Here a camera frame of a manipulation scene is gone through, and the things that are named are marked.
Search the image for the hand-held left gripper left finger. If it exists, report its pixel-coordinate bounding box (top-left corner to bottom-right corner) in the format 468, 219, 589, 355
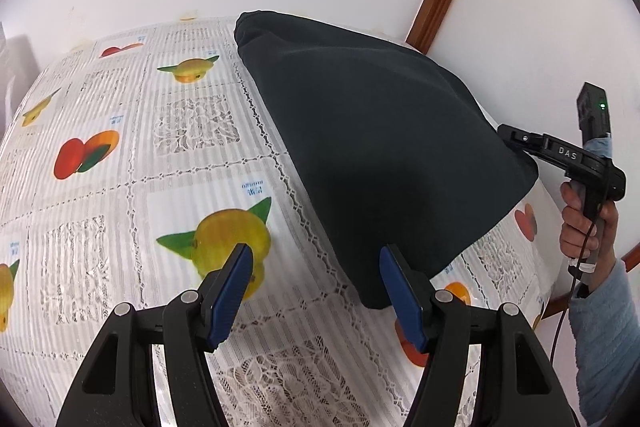
55, 243, 253, 427

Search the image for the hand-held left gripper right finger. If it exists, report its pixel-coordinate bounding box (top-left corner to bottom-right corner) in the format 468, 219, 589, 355
378, 243, 576, 427

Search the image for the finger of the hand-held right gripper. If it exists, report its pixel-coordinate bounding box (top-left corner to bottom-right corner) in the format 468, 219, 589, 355
496, 123, 545, 160

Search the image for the black T-shirt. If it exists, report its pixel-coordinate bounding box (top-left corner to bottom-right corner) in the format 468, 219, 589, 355
234, 10, 540, 310

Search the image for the person's right forearm blue sleeve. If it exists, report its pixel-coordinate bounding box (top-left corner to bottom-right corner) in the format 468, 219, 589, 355
569, 257, 640, 426

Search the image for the person's right hand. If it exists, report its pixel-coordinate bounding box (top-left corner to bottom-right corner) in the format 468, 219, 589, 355
559, 180, 619, 281

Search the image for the fruit print lace tablecloth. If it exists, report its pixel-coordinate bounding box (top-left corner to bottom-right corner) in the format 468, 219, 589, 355
0, 18, 566, 427

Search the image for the thin black cable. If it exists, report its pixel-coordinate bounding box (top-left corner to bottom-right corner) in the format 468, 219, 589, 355
549, 257, 591, 364

